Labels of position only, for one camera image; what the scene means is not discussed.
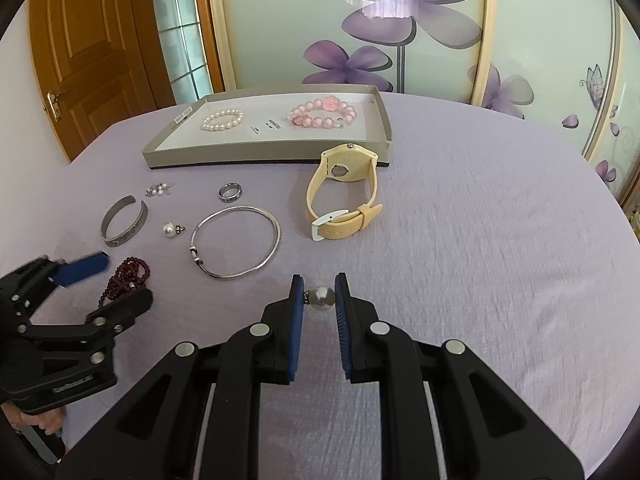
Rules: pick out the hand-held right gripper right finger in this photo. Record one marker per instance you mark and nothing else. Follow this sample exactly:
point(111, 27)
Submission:
point(342, 332)

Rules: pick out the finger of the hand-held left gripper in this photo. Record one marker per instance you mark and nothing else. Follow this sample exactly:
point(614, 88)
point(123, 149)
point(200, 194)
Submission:
point(82, 269)
point(120, 307)

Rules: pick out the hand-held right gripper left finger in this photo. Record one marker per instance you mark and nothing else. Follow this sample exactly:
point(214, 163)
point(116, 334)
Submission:
point(296, 332)

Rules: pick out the pearl earring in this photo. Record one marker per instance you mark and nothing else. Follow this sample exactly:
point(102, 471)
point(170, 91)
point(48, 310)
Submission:
point(170, 230)
point(322, 299)

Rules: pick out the yellow wristwatch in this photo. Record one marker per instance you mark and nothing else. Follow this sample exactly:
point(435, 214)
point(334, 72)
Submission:
point(345, 172)

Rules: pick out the grey cardboard box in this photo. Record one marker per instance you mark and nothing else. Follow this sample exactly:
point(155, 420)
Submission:
point(280, 142)

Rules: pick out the person's left hand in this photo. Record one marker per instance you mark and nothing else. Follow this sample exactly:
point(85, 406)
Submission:
point(45, 419)

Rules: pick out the thin silver bangle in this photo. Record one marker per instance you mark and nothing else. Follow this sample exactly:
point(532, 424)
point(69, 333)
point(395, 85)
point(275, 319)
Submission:
point(274, 240)

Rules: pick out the small pearl cluster brooch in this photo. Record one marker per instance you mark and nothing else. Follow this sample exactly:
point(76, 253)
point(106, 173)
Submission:
point(159, 190)

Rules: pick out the brown wooden door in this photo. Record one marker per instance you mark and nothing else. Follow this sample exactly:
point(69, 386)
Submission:
point(90, 50)

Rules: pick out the glass block window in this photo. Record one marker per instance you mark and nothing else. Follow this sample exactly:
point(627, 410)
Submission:
point(182, 35)

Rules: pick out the large purple flower wardrobe door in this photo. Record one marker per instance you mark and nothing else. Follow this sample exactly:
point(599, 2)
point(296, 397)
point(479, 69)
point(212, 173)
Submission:
point(280, 20)

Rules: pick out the small purple flower wardrobe door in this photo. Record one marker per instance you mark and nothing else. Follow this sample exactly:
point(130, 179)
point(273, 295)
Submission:
point(550, 50)

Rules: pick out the butterfly print wardrobe door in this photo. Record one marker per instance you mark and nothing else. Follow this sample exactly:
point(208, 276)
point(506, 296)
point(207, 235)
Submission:
point(627, 125)

